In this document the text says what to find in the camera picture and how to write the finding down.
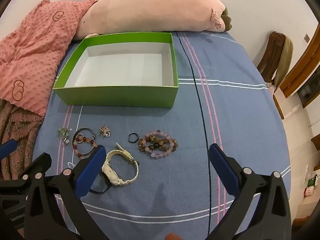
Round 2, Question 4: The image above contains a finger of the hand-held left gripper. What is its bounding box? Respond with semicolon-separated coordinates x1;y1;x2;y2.
0;173;32;197
0;140;18;160

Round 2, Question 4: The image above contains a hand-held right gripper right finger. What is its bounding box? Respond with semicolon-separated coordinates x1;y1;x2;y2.
207;143;292;240

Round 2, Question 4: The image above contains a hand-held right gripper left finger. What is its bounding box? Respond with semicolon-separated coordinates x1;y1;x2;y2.
24;144;108;240

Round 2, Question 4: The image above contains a white wristwatch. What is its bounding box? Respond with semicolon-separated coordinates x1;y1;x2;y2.
102;142;140;186

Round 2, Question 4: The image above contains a black wristband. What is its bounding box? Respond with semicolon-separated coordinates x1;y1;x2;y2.
88;172;112;194

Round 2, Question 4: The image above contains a red pink beaded bracelet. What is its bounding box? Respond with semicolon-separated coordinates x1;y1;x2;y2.
72;134;99;159

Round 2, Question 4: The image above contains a silver bangle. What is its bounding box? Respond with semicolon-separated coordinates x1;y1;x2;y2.
72;127;97;156

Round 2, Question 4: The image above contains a green beaded bracelet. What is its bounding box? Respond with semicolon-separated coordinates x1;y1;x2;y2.
57;127;73;146

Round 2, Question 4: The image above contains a brown beaded bracelet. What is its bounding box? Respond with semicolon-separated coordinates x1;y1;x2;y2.
139;135;179;153

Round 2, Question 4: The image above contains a pale pink beaded bracelet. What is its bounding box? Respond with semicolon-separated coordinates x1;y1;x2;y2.
138;129;177;159

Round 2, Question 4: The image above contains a green cardboard box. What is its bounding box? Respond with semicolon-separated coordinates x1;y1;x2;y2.
52;32;180;109

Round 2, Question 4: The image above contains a brown fuzzy blanket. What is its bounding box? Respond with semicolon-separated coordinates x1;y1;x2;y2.
0;99;46;181

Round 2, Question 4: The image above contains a blue striped bed sheet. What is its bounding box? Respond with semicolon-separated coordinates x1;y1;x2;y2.
24;30;292;240

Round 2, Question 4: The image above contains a small pink green object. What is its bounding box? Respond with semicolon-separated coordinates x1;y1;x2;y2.
303;172;317;196

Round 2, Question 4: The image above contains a pink dotted blanket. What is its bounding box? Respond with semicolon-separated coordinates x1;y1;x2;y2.
0;0;104;117

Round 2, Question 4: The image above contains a wooden chair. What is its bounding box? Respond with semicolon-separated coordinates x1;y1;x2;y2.
256;31;294;119

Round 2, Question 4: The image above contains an olive cloth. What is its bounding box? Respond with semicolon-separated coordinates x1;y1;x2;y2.
274;36;294;88

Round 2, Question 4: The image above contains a brown wooden cabinet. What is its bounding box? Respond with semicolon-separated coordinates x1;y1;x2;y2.
279;22;320;109

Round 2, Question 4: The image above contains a dark green plush toy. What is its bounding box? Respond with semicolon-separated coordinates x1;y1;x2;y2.
222;6;233;32

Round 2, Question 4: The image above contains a pink plush pillow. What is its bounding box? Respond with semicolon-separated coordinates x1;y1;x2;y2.
75;0;227;41

